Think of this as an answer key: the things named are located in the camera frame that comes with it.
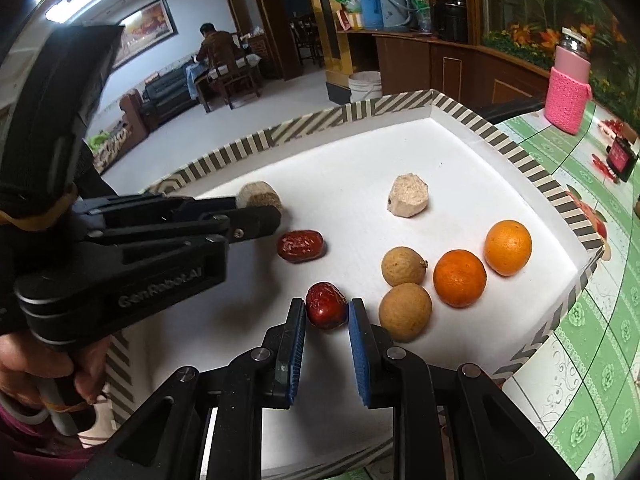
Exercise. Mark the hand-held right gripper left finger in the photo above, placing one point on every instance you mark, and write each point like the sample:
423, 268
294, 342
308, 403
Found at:
297, 350

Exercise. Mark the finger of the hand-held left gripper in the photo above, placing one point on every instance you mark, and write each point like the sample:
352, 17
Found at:
225, 227
175, 203

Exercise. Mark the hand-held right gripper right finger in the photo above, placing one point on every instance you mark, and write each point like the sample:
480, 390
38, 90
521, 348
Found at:
359, 355

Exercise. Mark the red jujube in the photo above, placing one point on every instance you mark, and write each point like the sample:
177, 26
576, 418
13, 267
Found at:
326, 305
300, 246

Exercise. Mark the brown longan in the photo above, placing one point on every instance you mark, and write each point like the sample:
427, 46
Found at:
405, 311
404, 265

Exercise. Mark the deep orange mandarin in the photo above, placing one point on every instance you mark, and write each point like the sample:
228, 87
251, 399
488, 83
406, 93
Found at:
459, 278

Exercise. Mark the striped white cardboard box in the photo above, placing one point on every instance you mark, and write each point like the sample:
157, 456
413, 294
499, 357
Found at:
350, 170

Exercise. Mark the beige candy block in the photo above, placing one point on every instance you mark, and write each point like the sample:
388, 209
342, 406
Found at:
409, 195

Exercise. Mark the yellowish orange mandarin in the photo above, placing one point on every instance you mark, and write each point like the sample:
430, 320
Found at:
507, 247

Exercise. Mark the person's left forearm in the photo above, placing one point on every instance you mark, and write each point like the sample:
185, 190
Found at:
25, 445

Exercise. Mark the person's left hand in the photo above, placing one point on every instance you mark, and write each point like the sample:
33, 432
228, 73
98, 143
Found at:
30, 365

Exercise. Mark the brown wooden armchair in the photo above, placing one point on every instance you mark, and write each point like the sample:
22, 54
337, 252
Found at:
132, 117

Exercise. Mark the black sofa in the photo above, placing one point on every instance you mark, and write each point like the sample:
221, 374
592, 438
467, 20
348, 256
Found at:
167, 92

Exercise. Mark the wooden chair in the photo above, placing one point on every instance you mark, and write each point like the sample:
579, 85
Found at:
237, 82

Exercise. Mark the white bucket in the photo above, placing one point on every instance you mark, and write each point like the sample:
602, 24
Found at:
365, 86

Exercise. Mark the fruit print tablecloth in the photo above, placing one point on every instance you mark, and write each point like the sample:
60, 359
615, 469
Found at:
600, 360

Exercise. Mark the wooden cabinet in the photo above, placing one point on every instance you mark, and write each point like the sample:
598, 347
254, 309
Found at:
425, 70

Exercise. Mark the green snack bag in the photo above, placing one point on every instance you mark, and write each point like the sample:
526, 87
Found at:
347, 2

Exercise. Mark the blue thermos jug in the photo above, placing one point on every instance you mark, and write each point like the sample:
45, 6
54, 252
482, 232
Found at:
371, 7

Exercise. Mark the grey thermos jug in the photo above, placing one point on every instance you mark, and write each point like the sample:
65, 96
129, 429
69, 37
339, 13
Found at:
396, 5

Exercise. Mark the black kettle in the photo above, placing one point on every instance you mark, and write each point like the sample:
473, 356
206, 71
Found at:
455, 20

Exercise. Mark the black jar with wooden lid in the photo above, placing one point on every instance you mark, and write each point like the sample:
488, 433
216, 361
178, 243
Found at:
622, 157

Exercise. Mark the pink jar with knitted sleeve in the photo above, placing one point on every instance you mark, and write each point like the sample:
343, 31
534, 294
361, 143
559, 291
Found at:
569, 90

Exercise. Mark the flower mural panel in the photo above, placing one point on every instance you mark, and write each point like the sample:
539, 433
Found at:
525, 5

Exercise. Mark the framed wall painting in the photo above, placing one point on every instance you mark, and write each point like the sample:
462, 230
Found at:
145, 27

